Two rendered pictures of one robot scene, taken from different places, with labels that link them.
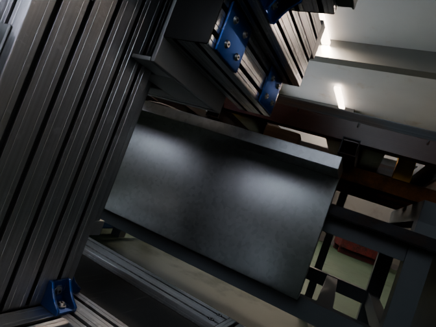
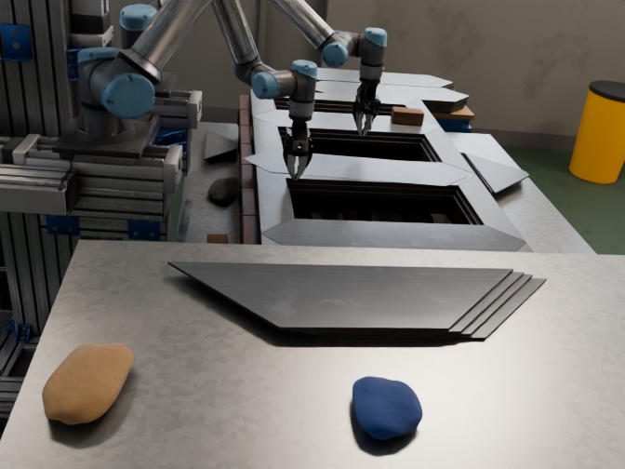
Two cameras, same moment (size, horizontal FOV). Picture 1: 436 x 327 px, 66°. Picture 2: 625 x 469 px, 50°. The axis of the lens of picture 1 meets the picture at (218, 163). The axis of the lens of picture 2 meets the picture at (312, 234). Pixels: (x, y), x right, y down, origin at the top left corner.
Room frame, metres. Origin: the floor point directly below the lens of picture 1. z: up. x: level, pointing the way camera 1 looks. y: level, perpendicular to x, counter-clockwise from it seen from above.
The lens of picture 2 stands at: (0.31, -1.72, 1.75)
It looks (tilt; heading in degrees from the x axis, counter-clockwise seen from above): 30 degrees down; 58
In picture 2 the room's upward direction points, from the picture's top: 6 degrees clockwise
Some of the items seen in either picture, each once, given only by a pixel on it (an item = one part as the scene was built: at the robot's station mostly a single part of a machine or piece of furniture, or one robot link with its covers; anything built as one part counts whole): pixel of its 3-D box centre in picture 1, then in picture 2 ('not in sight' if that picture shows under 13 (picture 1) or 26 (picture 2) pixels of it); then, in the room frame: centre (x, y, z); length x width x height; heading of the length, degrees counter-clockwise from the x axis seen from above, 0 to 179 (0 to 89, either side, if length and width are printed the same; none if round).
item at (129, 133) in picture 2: not in sight; (104, 115); (0.70, 0.01, 1.09); 0.15 x 0.15 x 0.10
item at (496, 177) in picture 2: not in sight; (498, 171); (2.13, -0.08, 0.77); 0.45 x 0.20 x 0.04; 67
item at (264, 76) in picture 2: not in sight; (271, 83); (1.15, -0.06, 1.17); 0.11 x 0.11 x 0.08; 6
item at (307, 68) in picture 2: not in sight; (302, 81); (1.25, -0.06, 1.17); 0.09 x 0.08 x 0.11; 6
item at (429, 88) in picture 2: not in sight; (381, 89); (2.14, 0.75, 0.82); 0.80 x 0.40 x 0.06; 157
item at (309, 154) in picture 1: (143, 109); (211, 191); (1.12, 0.29, 0.67); 1.30 x 0.20 x 0.03; 67
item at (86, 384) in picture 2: not in sight; (88, 381); (0.43, -0.97, 1.07); 0.16 x 0.10 x 0.04; 49
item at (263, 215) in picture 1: (137, 167); not in sight; (1.19, 0.26, 0.48); 1.30 x 0.04 x 0.35; 67
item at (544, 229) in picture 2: not in sight; (510, 197); (2.07, -0.22, 0.74); 1.20 x 0.26 x 0.03; 67
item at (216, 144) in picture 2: not in sight; (220, 144); (1.28, 0.61, 0.70); 0.39 x 0.12 x 0.04; 67
